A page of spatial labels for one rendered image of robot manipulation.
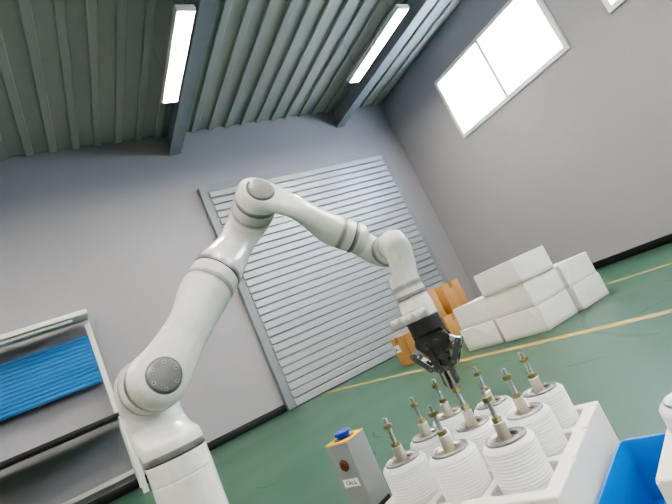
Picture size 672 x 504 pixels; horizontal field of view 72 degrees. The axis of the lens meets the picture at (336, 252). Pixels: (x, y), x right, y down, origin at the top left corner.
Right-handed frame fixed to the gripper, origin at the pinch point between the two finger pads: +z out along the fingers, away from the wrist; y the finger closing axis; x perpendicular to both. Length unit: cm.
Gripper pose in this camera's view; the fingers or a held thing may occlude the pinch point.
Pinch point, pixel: (450, 378)
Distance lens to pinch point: 106.4
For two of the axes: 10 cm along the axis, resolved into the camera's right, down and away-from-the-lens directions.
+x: -5.3, 0.7, -8.5
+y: -7.5, 4.4, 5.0
